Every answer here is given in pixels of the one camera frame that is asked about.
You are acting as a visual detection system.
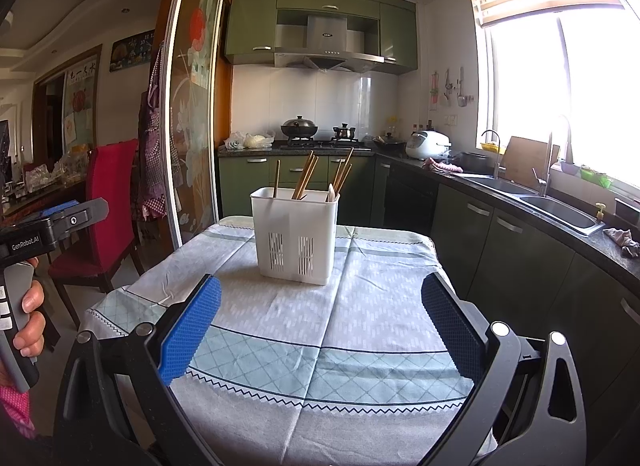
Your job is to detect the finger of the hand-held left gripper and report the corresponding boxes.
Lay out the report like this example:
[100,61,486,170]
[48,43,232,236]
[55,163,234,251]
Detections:
[37,202,83,220]
[50,198,110,243]

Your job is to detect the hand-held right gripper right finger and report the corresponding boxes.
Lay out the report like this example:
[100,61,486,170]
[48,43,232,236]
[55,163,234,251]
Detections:
[421,272,588,466]

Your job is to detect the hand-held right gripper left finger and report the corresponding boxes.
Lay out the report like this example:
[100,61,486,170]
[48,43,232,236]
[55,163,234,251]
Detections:
[52,273,223,466]

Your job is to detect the white plastic utensil holder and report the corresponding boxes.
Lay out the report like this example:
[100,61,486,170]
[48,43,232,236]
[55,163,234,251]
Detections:
[250,187,341,285]

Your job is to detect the bunch of wooden chopsticks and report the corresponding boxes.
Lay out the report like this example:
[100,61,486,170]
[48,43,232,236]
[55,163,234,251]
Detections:
[271,147,355,203]

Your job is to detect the person's left hand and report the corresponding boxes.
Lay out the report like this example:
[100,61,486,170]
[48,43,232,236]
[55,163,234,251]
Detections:
[11,256,48,361]

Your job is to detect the wooden dining table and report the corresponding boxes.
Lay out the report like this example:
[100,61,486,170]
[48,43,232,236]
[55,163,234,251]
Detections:
[0,181,88,227]

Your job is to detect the pile of household clutter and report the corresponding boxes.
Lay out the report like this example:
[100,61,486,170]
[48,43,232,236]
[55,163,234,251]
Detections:
[20,146,93,191]

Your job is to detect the red upholstered chair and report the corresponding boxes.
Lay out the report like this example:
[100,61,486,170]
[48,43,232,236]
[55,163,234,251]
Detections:
[47,138,146,331]

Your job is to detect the framed calligraphy poster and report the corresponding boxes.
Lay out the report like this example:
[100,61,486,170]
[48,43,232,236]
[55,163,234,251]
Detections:
[62,63,101,157]

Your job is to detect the patterned grey green tablecloth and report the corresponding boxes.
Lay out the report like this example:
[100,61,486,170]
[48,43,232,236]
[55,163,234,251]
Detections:
[80,216,501,466]

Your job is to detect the black built-in appliance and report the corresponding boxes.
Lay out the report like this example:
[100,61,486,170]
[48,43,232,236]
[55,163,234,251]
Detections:
[384,173,441,247]

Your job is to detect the etched glass sliding door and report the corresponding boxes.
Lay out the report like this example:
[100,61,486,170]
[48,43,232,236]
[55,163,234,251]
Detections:
[165,0,226,247]

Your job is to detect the green lower kitchen cabinets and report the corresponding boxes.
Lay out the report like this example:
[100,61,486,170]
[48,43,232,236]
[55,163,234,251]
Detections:
[217,151,640,466]

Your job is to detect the green kitchen cabinets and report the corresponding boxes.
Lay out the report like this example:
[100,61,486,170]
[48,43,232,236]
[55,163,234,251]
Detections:
[217,151,640,466]
[224,0,418,71]

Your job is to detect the steel double sink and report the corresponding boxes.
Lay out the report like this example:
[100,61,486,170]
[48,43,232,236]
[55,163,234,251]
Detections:
[457,173,606,237]

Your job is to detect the pink dish cloth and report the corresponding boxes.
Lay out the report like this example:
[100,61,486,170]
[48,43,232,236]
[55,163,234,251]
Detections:
[421,157,465,174]

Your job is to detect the black cooking pot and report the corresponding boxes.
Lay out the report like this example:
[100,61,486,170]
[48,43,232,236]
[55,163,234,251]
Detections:
[457,151,491,174]

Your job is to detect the small curved steel faucet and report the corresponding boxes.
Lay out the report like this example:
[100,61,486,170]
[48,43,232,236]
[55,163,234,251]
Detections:
[481,130,503,179]

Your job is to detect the dark stone kitchen countertop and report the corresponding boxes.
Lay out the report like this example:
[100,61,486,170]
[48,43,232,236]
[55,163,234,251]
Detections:
[216,141,640,287]

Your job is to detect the wooden cutting board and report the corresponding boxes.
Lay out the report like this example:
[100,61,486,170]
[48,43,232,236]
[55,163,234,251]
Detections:
[501,136,561,189]

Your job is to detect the white rice cooker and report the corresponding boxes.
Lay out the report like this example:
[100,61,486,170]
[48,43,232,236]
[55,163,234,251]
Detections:
[405,130,451,161]

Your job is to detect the tall steel kitchen faucet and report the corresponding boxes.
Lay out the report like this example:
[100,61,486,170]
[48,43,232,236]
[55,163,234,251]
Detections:
[531,114,573,197]

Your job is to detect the grey rag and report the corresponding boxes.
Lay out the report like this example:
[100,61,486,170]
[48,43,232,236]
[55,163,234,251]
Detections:
[602,228,640,259]

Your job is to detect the black frying pan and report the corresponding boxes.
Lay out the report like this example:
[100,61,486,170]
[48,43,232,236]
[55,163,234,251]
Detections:
[372,133,407,151]

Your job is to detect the green plastic container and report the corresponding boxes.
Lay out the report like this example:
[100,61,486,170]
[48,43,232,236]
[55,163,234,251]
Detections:
[580,166,613,189]

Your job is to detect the black container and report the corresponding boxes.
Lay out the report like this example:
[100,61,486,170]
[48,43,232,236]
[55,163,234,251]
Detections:
[614,198,640,227]

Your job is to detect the black gas stove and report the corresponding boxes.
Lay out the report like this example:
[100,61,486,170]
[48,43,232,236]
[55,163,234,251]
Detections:
[280,137,373,151]

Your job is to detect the black wok with lid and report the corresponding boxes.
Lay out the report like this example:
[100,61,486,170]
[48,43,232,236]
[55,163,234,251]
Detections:
[280,116,319,141]

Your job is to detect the kitchen window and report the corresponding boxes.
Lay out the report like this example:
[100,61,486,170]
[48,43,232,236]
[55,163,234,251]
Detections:
[482,0,640,187]

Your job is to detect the green upper kitchen cabinets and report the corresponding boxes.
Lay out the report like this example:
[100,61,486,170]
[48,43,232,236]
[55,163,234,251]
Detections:
[224,0,418,71]

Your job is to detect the steel range hood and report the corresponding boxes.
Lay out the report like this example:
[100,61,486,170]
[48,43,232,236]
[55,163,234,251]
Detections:
[274,8,386,70]

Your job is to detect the dark wall poster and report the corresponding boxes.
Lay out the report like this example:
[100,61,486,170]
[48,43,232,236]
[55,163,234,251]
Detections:
[110,36,153,71]

